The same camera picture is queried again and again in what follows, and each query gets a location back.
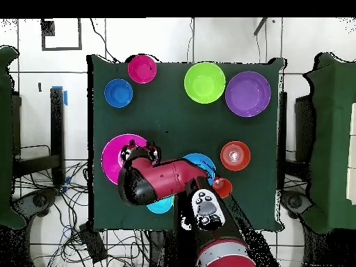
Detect large pink bowl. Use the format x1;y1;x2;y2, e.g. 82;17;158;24
100;133;148;186

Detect green bowl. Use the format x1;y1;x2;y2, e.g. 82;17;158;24
184;61;227;104

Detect red bowl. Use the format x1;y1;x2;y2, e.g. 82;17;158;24
127;54;158;85

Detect dark green tablecloth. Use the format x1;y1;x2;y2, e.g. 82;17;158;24
87;54;286;232

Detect large light blue bowl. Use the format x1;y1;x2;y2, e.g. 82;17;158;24
182;152;217;179

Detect orange bowl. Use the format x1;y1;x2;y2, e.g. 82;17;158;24
220;140;252;172

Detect small ribbed cyan bowl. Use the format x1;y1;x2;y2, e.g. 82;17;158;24
146;195;175;214

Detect orange cup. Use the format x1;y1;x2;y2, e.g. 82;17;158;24
212;177;234;200

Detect small dark blue bowl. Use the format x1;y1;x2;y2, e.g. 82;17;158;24
104;79;134;108

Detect purple bowl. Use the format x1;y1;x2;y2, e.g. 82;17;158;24
225;70;272;118

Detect black floor stand base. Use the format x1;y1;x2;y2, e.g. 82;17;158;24
10;188;60;220
279;190;314;219

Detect black power brick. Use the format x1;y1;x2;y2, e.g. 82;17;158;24
79;223;108;264

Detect green cloth side table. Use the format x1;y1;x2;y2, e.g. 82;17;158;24
301;52;356;234
0;45;27;230

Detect white box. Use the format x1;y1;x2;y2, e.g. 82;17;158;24
345;102;356;207

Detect black metal stand frame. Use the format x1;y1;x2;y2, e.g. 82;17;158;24
12;87;66;186

